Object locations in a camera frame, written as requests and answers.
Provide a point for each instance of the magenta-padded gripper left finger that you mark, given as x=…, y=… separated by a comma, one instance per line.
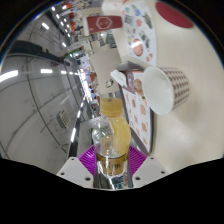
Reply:
x=76, y=168

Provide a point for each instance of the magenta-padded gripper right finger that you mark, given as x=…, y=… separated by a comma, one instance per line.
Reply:
x=144, y=168

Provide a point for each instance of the yellow drink bottle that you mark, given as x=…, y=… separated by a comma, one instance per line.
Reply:
x=111, y=140

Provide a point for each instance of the food photo menu sheet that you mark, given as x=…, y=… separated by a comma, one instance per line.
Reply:
x=137, y=113

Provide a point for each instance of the patterned paper cup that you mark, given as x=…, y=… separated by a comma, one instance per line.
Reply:
x=165, y=90

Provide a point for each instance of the small cardboard menu stand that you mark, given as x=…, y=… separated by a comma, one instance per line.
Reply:
x=128, y=78

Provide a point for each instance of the row of ceiling lights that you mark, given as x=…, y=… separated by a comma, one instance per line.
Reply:
x=50, y=46

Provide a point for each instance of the illustrated menu sheet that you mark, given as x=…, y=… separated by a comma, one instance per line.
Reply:
x=140, y=31

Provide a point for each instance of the flat round red coaster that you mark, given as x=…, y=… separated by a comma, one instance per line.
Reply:
x=173, y=14

